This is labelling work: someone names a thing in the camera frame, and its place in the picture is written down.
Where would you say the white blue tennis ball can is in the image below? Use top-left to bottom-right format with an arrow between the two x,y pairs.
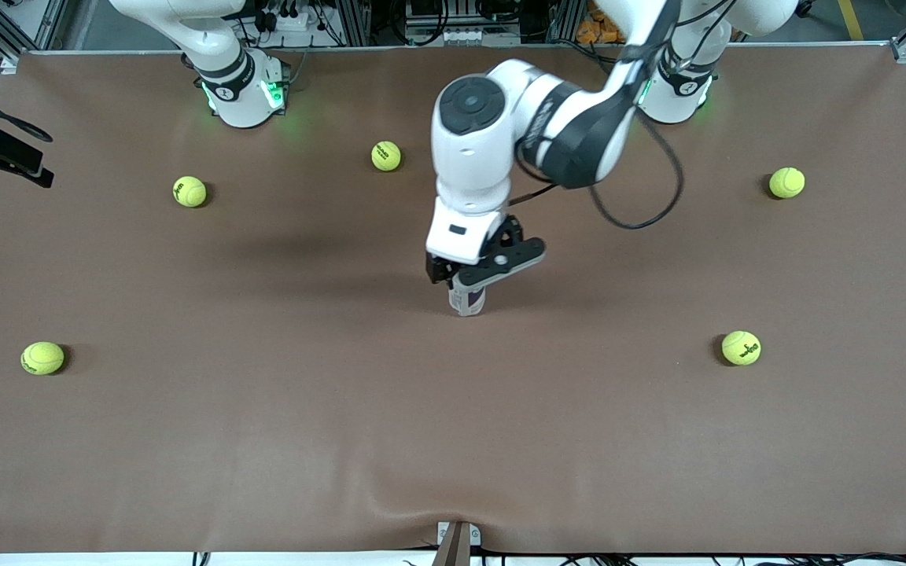
448,283 -> 488,318

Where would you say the yellow tennis ball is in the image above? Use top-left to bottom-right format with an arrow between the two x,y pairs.
172,175 -> 208,208
370,140 -> 403,172
20,341 -> 65,376
768,166 -> 806,200
721,330 -> 762,366

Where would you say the brown table mat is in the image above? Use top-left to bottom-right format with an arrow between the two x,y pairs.
0,46 -> 906,555

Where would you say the orange packages pile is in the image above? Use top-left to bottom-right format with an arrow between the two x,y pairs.
576,14 -> 619,45

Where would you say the white power strip with plugs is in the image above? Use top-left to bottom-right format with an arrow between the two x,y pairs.
252,0 -> 320,36

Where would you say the metal clamp bracket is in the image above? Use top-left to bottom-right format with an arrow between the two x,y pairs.
431,520 -> 482,566

